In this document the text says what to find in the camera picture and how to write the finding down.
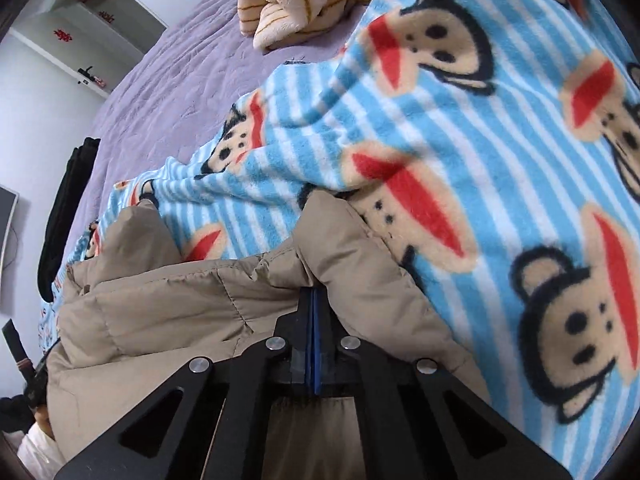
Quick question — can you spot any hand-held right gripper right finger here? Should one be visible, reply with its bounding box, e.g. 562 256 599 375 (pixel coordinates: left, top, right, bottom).
314 285 573 480

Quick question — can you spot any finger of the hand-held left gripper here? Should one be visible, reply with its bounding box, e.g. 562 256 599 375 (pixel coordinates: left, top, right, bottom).
1 319 35 378

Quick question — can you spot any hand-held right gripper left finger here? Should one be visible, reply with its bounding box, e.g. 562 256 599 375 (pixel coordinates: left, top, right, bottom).
52 285 315 480

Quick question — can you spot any beige puffer jacket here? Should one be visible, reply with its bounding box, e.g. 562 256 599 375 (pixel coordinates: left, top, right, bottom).
45 190 493 480

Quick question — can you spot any person's left forearm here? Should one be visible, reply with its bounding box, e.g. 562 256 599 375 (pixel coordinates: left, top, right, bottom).
17 405 68 471

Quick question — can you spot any white framed television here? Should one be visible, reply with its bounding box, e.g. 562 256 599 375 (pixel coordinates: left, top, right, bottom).
0 185 20 301

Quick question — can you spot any black folded garment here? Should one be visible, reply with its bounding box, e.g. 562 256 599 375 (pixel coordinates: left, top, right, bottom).
37 136 101 303

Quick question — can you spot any monkey print striped blanket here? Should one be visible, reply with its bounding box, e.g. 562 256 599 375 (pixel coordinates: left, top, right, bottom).
40 0 640 480

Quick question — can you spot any purple bedspread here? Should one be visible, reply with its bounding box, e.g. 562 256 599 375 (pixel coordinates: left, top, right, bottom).
75 0 386 261

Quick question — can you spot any white door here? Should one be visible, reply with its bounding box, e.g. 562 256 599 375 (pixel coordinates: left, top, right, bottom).
7 2 168 101

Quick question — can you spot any beige striped plush robe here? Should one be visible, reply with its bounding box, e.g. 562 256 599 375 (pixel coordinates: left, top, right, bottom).
237 0 388 52

